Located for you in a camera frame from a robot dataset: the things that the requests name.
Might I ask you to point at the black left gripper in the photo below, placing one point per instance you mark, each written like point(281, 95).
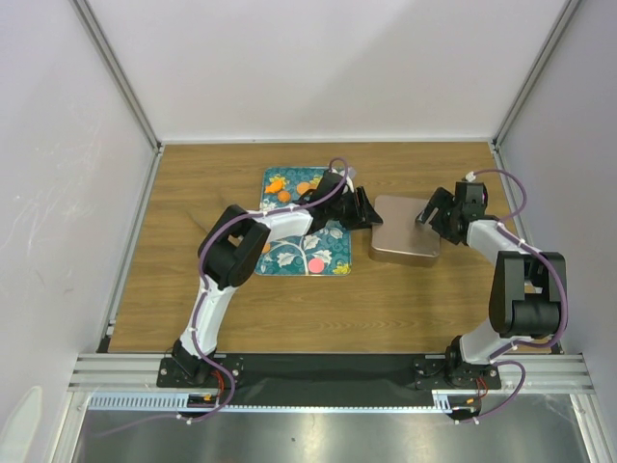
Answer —
point(363, 216)

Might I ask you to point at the pink sandwich cookie lower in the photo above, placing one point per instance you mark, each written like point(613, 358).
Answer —
point(316, 266)

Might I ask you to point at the aluminium frame rail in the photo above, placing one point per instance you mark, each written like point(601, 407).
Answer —
point(141, 382)

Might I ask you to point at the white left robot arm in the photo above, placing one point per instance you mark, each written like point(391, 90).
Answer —
point(230, 252)

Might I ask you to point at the brown cookie tin box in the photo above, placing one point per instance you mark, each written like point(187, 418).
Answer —
point(421, 260)

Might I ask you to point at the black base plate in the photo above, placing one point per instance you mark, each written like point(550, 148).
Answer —
point(349, 380)

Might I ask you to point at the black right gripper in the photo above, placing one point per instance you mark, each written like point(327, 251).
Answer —
point(440, 200)

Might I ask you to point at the orange fish cookie top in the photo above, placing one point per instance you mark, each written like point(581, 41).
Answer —
point(275, 186)

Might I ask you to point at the orange swirl cookie top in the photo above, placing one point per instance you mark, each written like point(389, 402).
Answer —
point(284, 196)

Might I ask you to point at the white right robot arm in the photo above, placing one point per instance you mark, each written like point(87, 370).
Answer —
point(528, 304)

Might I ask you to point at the teal floral serving tray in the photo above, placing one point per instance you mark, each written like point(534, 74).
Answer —
point(289, 257)

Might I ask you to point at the orange sandwich cookie top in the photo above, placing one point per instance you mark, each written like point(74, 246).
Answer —
point(303, 188)

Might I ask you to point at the beige tin lid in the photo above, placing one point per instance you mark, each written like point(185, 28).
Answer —
point(400, 232)

